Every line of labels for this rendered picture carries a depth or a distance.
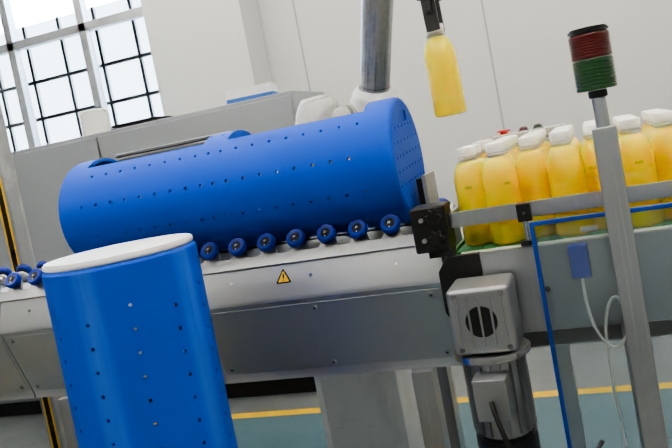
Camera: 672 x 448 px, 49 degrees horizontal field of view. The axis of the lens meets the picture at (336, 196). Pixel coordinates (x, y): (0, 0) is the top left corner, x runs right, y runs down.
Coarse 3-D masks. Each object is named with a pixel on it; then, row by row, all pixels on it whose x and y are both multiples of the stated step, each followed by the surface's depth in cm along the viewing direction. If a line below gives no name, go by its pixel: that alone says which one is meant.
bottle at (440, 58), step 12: (432, 36) 158; (444, 36) 158; (432, 48) 157; (444, 48) 156; (432, 60) 157; (444, 60) 156; (456, 60) 158; (432, 72) 157; (444, 72) 156; (456, 72) 157; (432, 84) 158; (444, 84) 156; (456, 84) 157; (432, 96) 159; (444, 96) 157; (456, 96) 157; (444, 108) 157; (456, 108) 157
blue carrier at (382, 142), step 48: (240, 144) 168; (288, 144) 162; (336, 144) 157; (384, 144) 153; (96, 192) 179; (144, 192) 173; (192, 192) 169; (240, 192) 165; (288, 192) 161; (336, 192) 158; (384, 192) 155; (96, 240) 180
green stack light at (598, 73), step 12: (588, 60) 114; (600, 60) 114; (612, 60) 115; (576, 72) 116; (588, 72) 115; (600, 72) 114; (612, 72) 115; (576, 84) 117; (588, 84) 115; (600, 84) 114; (612, 84) 114
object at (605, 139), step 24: (600, 144) 116; (600, 168) 117; (624, 192) 116; (624, 216) 117; (624, 240) 117; (624, 264) 118; (624, 288) 118; (624, 312) 118; (648, 336) 118; (648, 360) 118; (648, 384) 119; (648, 408) 119; (648, 432) 120
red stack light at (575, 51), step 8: (592, 32) 114; (600, 32) 114; (608, 32) 115; (568, 40) 117; (576, 40) 115; (584, 40) 114; (592, 40) 114; (600, 40) 114; (608, 40) 114; (576, 48) 115; (584, 48) 114; (592, 48) 114; (600, 48) 114; (608, 48) 114; (576, 56) 116; (584, 56) 115; (592, 56) 114; (600, 56) 115
